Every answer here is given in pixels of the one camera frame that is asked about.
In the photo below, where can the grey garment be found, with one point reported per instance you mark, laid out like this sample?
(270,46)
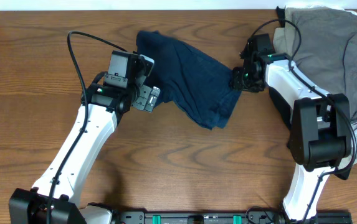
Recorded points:
(328,50)

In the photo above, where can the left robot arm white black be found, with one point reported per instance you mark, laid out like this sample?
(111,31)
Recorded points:
(55,196)

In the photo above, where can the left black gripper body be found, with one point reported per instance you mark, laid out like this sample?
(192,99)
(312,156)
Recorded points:
(142,101)

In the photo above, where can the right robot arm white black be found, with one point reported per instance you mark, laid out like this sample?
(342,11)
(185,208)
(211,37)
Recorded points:
(300,203)

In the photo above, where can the black mounting rail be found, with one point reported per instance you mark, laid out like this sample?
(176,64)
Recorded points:
(234,217)

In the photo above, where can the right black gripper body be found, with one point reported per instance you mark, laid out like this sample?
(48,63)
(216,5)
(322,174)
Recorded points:
(242,79)

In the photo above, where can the navy blue shorts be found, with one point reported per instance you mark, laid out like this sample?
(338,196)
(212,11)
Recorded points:
(198,84)

